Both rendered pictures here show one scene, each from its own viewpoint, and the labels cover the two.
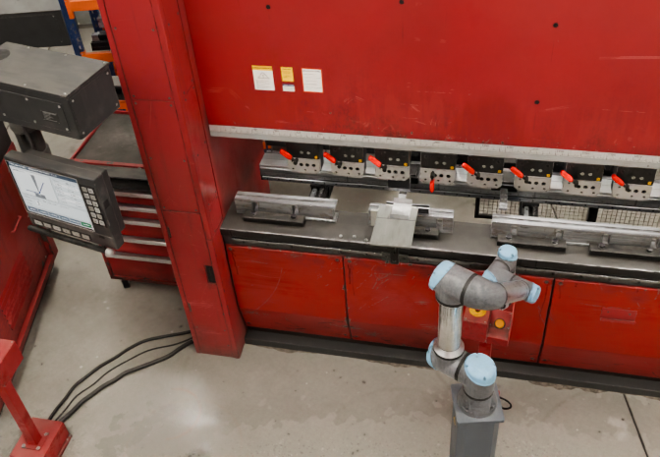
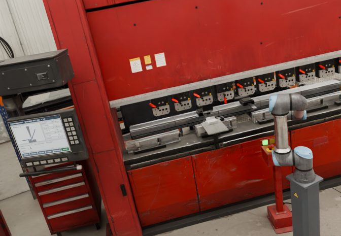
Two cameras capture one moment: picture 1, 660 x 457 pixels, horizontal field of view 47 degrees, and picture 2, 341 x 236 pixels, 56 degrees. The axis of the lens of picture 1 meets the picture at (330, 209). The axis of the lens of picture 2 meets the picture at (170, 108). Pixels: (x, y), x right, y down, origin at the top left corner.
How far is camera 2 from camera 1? 1.50 m
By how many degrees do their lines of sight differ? 28
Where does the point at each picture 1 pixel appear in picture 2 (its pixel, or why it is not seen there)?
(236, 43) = (120, 49)
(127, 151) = not seen: hidden behind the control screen
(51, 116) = (42, 75)
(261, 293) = (150, 197)
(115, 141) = not seen: hidden behind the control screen
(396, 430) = not seen: outside the picture
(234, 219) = (128, 156)
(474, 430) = (311, 192)
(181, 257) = (105, 183)
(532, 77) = (257, 31)
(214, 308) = (127, 213)
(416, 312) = (232, 176)
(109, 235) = (81, 149)
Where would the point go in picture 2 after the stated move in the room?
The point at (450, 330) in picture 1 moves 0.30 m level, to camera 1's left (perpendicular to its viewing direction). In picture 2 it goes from (284, 133) to (249, 148)
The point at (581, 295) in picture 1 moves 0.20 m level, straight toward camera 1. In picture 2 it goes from (303, 135) to (312, 145)
